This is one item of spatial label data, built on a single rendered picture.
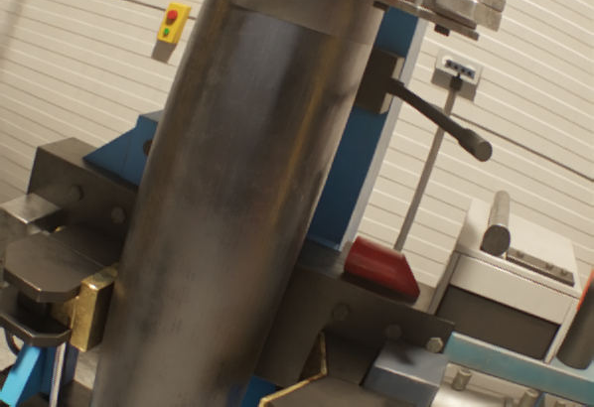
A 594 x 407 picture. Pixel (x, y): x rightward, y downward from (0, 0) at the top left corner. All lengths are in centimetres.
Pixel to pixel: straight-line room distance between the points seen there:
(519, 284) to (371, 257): 24
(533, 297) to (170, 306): 53
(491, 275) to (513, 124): 182
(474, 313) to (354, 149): 37
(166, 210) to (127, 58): 232
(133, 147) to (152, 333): 39
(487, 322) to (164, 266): 49
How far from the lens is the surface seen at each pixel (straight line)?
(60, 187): 146
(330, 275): 133
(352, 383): 119
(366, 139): 150
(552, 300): 131
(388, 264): 133
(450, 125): 115
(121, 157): 145
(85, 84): 346
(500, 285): 130
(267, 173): 105
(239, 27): 103
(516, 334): 133
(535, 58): 307
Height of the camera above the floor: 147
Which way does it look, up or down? 13 degrees down
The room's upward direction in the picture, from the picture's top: 19 degrees clockwise
